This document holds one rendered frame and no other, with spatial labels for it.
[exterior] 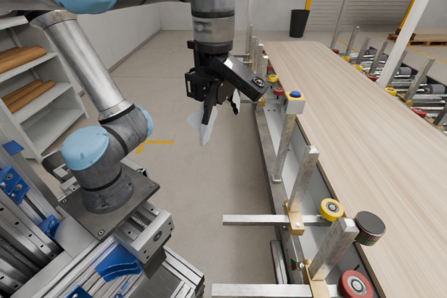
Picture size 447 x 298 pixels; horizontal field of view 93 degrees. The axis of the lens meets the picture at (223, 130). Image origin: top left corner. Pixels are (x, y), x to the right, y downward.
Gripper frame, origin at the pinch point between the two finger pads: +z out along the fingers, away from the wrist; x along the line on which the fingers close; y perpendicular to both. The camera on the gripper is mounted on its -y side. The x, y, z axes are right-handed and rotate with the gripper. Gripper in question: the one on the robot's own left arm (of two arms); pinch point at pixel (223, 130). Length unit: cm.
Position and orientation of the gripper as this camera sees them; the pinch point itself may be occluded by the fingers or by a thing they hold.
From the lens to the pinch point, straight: 50.6
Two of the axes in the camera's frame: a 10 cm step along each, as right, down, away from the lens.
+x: -5.3, 5.1, -6.8
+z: 0.0, 8.0, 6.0
